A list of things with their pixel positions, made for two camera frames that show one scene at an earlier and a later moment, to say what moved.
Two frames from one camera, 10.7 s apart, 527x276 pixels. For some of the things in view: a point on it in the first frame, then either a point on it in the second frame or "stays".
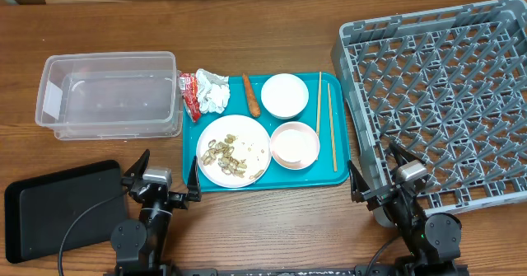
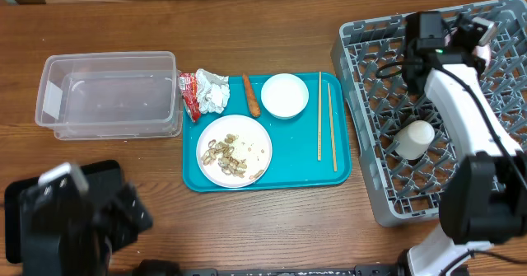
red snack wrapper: (188, 86) stays
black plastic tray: (40, 210) stays
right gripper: (357, 185) -> (478, 63)
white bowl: (284, 95) stays
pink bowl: (295, 145) -> (481, 51)
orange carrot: (254, 105) stays
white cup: (292, 146) -> (413, 138)
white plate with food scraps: (234, 151) stays
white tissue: (213, 91) stays
